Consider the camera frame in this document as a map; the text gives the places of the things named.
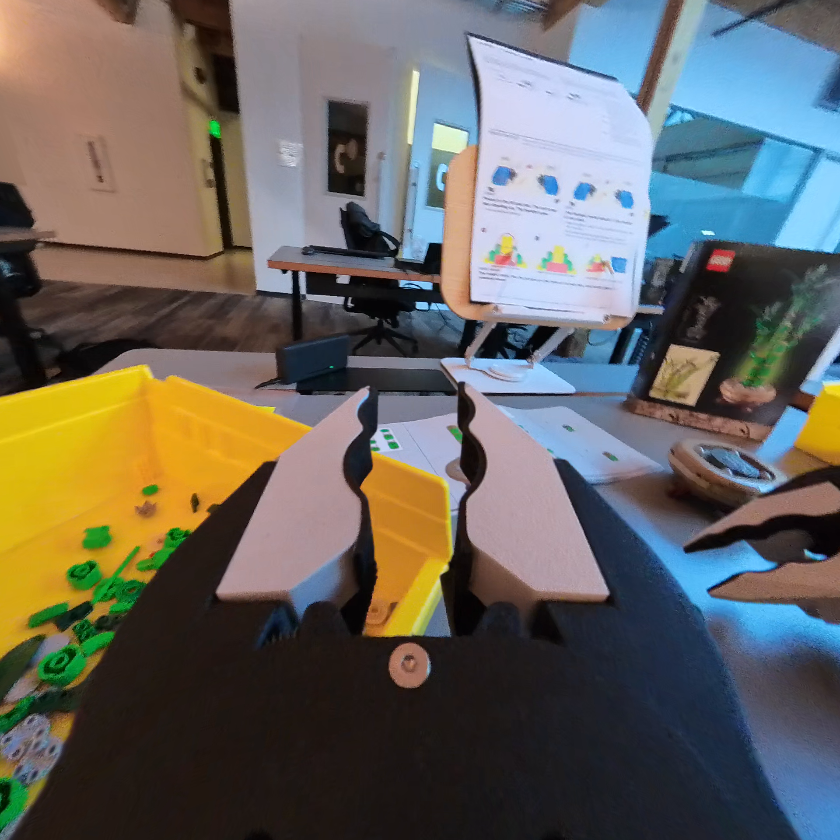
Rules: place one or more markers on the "wooden background desk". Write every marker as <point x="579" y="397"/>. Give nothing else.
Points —
<point x="308" y="259"/>

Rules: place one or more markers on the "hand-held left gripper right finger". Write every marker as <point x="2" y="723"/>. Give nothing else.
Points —
<point x="525" y="525"/>

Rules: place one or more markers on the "black desk mat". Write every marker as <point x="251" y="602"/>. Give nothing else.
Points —
<point x="394" y="380"/>

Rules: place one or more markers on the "printed instruction sheet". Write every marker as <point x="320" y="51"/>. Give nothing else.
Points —
<point x="558" y="131"/>

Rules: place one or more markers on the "open instruction booklet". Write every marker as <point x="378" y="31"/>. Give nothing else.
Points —
<point x="590" y="446"/>

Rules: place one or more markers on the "pile of green bricks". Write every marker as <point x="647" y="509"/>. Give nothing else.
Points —
<point x="82" y="574"/>

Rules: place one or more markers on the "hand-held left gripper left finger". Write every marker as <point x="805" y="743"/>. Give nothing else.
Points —
<point x="308" y="512"/>

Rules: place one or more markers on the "large yellow bin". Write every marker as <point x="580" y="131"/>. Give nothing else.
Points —
<point x="197" y="446"/>

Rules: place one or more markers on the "grey desk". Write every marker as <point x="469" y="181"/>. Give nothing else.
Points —
<point x="754" y="669"/>

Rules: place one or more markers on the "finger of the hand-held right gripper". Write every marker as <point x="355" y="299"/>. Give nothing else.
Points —
<point x="781" y="518"/>
<point x="800" y="590"/>

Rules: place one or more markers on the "tan brick pot base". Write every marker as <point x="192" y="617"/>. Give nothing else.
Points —
<point x="689" y="463"/>

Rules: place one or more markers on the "black office chair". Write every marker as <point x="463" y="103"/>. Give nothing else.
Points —
<point x="16" y="262"/>
<point x="367" y="229"/>

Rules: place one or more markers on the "black power dock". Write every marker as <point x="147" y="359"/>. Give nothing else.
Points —
<point x="312" y="361"/>

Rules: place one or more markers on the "black toy set box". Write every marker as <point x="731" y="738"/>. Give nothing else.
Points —
<point x="722" y="308"/>

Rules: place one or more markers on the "small yellow bin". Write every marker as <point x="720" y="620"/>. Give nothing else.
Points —
<point x="820" y="426"/>

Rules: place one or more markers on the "dark wall poster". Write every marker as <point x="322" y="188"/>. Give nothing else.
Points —
<point x="346" y="151"/>

